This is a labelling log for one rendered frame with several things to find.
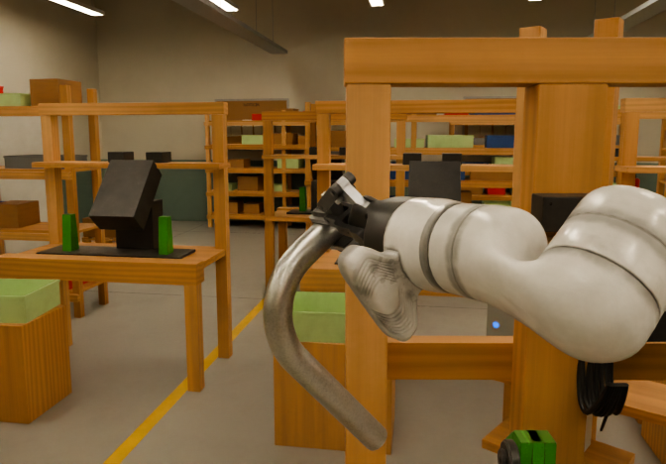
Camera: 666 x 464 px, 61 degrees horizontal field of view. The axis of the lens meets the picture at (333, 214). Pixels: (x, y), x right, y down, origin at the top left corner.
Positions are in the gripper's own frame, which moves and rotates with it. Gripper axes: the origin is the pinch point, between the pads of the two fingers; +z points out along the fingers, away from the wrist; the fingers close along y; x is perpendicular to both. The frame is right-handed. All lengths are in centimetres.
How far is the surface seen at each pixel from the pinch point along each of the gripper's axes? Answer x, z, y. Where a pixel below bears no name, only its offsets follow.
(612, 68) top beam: -76, 20, -25
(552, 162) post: -58, 27, -35
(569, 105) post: -67, 24, -27
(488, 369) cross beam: -28, 42, -71
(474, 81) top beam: -56, 34, -13
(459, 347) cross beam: -26, 45, -64
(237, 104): -386, 1018, -119
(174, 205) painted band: -184, 1119, -217
